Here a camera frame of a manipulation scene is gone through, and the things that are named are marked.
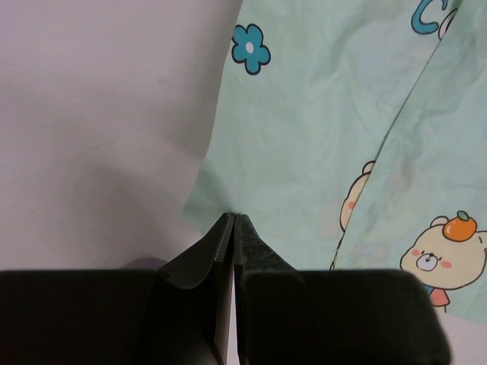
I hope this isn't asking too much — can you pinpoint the green cartoon print cloth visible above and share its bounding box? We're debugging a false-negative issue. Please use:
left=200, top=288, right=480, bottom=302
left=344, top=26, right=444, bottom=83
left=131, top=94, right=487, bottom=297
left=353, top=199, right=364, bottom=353
left=183, top=1, right=486, bottom=323

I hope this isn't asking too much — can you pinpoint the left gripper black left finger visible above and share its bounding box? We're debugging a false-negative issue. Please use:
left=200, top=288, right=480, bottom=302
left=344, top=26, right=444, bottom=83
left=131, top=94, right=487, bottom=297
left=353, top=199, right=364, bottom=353
left=138, top=214, right=234, bottom=365

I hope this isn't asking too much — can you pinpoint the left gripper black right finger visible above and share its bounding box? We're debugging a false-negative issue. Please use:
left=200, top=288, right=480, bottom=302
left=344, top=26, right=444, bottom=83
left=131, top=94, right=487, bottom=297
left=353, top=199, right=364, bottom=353
left=234, top=214, right=304, bottom=364

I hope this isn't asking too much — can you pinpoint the purple ceramic mug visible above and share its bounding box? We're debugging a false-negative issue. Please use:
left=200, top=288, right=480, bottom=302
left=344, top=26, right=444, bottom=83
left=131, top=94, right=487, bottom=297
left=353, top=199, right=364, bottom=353
left=121, top=257, right=167, bottom=270

